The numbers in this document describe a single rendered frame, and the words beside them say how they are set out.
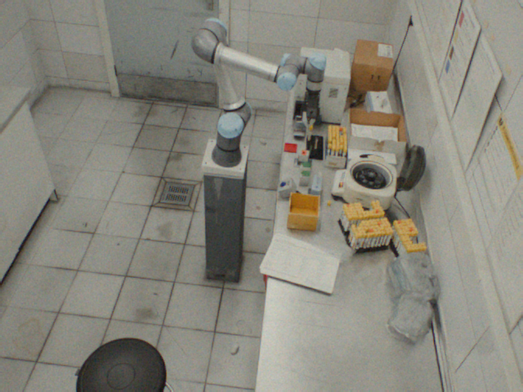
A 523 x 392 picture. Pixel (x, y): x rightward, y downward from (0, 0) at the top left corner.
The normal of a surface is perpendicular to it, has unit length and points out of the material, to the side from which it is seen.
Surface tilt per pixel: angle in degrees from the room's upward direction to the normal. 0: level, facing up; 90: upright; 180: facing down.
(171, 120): 0
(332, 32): 90
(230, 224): 90
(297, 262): 1
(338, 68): 0
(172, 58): 90
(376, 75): 88
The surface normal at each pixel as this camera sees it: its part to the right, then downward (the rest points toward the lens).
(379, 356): 0.06, -0.70
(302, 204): -0.11, 0.70
